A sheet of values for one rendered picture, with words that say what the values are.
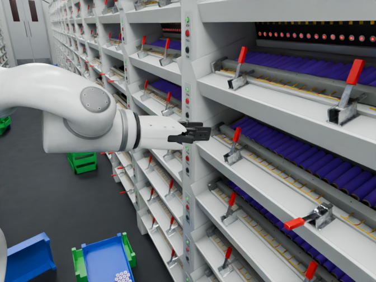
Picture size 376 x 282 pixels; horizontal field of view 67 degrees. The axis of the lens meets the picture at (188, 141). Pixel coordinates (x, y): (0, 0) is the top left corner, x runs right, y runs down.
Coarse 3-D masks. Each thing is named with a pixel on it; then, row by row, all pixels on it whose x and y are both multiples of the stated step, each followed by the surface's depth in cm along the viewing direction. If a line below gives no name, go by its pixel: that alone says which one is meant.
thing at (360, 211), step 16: (224, 128) 82; (240, 144) 76; (256, 144) 70; (272, 160) 64; (288, 176) 60; (304, 176) 56; (304, 192) 55; (320, 192) 54; (336, 192) 51; (352, 208) 47; (368, 208) 46; (352, 224) 47; (368, 224) 46
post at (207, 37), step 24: (192, 0) 72; (192, 24) 74; (216, 24) 74; (240, 24) 77; (192, 48) 76; (216, 48) 77; (192, 72) 78; (192, 96) 81; (192, 120) 83; (192, 144) 86; (192, 168) 89; (216, 168) 92; (192, 192) 93; (192, 216) 96; (192, 240) 100; (192, 264) 104
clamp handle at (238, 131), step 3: (237, 129) 69; (240, 129) 69; (237, 132) 69; (240, 132) 69; (234, 135) 70; (237, 135) 69; (234, 138) 70; (237, 138) 69; (234, 141) 70; (237, 141) 70; (234, 144) 70; (234, 147) 70; (231, 150) 71; (231, 153) 71
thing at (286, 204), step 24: (216, 120) 85; (240, 120) 88; (216, 144) 80; (240, 168) 68; (264, 192) 59; (288, 192) 57; (312, 192) 56; (288, 216) 54; (312, 240) 50; (336, 240) 46; (360, 240) 45; (336, 264) 47; (360, 264) 42
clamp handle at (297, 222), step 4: (316, 212) 48; (308, 216) 48; (312, 216) 48; (316, 216) 48; (292, 220) 47; (296, 220) 47; (300, 220) 47; (304, 220) 47; (308, 220) 47; (284, 224) 46; (288, 224) 46; (292, 224) 46; (296, 224) 46; (300, 224) 46; (288, 228) 46; (292, 228) 46
